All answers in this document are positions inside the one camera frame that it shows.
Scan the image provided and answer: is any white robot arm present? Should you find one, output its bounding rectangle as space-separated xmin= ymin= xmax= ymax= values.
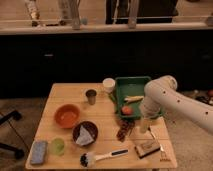
xmin=139 ymin=75 xmax=213 ymax=134

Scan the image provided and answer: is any dark brown bowl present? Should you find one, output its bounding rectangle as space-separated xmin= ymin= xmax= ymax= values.
xmin=73 ymin=121 xmax=98 ymax=146

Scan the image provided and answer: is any red bowl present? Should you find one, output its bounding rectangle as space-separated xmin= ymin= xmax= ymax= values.
xmin=54 ymin=104 xmax=80 ymax=129

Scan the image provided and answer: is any brown grape bunch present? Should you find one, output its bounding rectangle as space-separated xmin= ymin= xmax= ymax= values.
xmin=117 ymin=121 xmax=135 ymax=142

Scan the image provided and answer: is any red tomato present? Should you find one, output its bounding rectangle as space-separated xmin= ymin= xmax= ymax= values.
xmin=121 ymin=106 xmax=133 ymax=115

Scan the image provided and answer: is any wooden block eraser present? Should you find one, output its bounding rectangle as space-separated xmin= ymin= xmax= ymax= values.
xmin=134 ymin=140 xmax=160 ymax=159

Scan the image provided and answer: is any green plastic tray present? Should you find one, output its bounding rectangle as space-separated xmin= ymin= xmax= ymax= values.
xmin=115 ymin=76 xmax=151 ymax=120

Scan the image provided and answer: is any white paper cup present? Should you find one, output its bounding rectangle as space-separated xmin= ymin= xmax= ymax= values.
xmin=102 ymin=78 xmax=115 ymax=93

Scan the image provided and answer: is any grey metal cup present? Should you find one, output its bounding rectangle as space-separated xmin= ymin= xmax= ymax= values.
xmin=86 ymin=89 xmax=97 ymax=105

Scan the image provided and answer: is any white crumpled napkin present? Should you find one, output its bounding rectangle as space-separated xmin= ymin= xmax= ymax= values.
xmin=76 ymin=126 xmax=94 ymax=146

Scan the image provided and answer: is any green plastic cup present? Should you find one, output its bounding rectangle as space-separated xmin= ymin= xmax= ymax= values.
xmin=50 ymin=138 xmax=65 ymax=156

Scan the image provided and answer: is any blue sponge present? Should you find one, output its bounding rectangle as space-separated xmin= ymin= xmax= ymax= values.
xmin=30 ymin=140 xmax=48 ymax=165

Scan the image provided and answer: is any black chair base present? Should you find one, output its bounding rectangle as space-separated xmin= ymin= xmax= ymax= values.
xmin=0 ymin=110 xmax=26 ymax=160

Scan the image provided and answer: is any white handled dish brush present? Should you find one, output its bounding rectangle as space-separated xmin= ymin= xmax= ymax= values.
xmin=80 ymin=149 xmax=129 ymax=168

